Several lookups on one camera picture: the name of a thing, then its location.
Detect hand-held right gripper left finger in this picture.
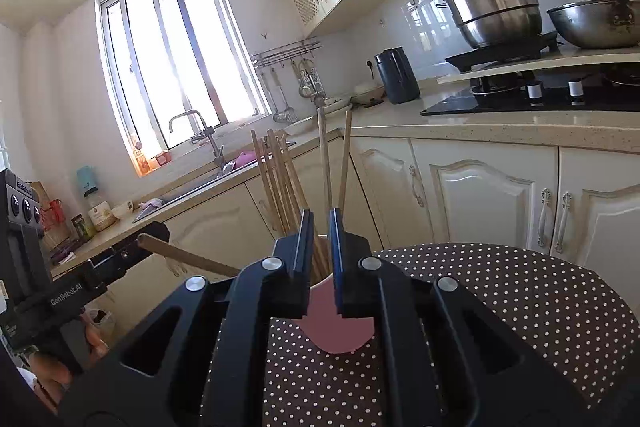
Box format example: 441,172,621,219
57,207,316,427

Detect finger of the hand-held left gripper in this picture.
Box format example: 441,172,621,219
142,221,171,253
82,243,151,295

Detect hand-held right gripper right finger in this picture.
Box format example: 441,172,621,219
327,207,591,427

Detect long wooden chopstick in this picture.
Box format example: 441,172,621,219
317,107,334,214
137,233,240,279

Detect set of wooden chopsticks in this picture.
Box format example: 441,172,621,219
250,107,353,285

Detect pink cup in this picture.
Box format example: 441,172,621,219
299,234,377,354

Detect hanging steel utensils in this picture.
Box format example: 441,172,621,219
298,59,327,108

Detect person's left hand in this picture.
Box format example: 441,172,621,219
17,309,111,413

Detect bottle with teal cap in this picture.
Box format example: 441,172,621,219
76,166,118,233

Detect steel kitchen sink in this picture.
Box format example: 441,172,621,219
132,157,296,224

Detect orange bottle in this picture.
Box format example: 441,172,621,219
134,142,153,175

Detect steel kitchen faucet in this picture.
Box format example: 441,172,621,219
168,109,226,170

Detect hanging steel ladles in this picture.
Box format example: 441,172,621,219
270,67,297,124

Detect cream kitchen base cabinet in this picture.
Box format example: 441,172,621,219
50,122,640,308

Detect brown polka-dot tablecloth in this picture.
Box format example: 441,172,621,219
200,243,640,427

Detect kitchen window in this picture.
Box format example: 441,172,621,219
97,0,271,178

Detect black electric kettle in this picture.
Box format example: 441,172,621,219
375,47,421,105

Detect black gas stove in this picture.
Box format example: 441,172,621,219
420,72,640,116

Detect black induction cooker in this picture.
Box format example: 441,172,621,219
445,31,560,72

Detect beige stone board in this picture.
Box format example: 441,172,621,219
437,48,640,85

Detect steel wall utensil rack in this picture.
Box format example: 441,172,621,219
250,38,323,68

